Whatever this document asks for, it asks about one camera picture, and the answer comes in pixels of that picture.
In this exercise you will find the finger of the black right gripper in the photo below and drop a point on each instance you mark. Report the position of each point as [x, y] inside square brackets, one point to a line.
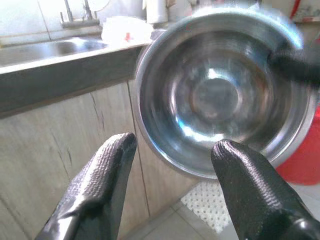
[295, 66]

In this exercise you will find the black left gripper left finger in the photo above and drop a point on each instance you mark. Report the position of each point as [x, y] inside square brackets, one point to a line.
[100, 187]

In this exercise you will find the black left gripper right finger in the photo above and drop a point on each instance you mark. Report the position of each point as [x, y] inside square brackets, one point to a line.
[255, 197]

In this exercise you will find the large deep steel bowl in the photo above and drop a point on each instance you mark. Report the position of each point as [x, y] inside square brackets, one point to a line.
[215, 100]

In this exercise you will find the white perforated floor mat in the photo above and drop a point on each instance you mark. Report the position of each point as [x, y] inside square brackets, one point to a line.
[207, 203]

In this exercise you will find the red plastic bucket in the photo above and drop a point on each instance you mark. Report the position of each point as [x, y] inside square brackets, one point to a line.
[305, 160]

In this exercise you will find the stainless steel sink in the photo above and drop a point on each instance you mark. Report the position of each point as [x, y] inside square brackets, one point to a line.
[57, 50]

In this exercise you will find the white cylindrical container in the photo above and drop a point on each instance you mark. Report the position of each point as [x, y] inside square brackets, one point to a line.
[156, 11]

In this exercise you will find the white plastic bag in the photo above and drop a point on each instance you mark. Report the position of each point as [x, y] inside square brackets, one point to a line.
[125, 28]

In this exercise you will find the metal sink faucet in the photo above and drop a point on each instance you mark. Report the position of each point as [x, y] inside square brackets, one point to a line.
[75, 21]

